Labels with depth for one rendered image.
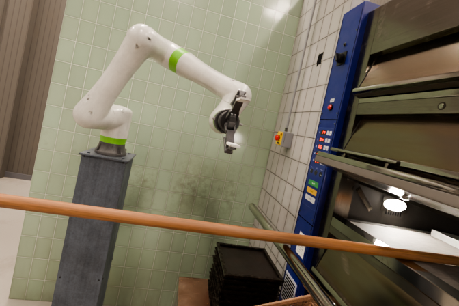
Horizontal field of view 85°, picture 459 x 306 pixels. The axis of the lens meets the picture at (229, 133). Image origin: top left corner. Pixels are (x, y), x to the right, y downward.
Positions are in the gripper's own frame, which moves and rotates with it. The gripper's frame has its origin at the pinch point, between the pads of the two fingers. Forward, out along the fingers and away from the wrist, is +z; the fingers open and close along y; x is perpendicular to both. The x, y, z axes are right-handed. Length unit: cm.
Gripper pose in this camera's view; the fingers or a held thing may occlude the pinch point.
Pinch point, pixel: (240, 122)
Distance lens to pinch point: 71.6
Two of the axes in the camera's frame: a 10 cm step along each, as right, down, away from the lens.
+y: -2.1, 9.8, 0.3
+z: 1.8, 0.7, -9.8
